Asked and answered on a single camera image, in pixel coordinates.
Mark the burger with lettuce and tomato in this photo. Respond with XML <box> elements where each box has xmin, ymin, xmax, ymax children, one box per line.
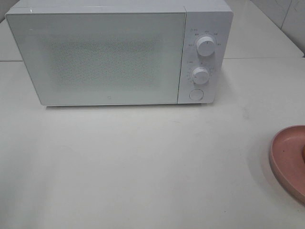
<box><xmin>301</xmin><ymin>146</ymin><xmax>305</xmax><ymax>163</ymax></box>

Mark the white microwave knob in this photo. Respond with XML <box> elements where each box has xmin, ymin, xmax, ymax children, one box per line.
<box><xmin>191</xmin><ymin>67</ymin><xmax>210</xmax><ymax>85</ymax></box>
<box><xmin>195</xmin><ymin>34</ymin><xmax>216</xmax><ymax>57</ymax></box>

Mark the white microwave door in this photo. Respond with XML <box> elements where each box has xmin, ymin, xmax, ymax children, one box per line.
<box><xmin>7</xmin><ymin>13</ymin><xmax>185</xmax><ymax>105</ymax></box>

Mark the round white door button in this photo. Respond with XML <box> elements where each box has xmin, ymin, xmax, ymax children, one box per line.
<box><xmin>189</xmin><ymin>89</ymin><xmax>204</xmax><ymax>101</ymax></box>

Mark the white microwave oven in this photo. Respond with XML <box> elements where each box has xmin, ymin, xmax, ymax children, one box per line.
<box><xmin>5</xmin><ymin>0</ymin><xmax>234</xmax><ymax>105</ymax></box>

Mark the pink round plate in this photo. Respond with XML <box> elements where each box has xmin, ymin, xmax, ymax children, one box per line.
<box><xmin>269</xmin><ymin>125</ymin><xmax>305</xmax><ymax>204</ymax></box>

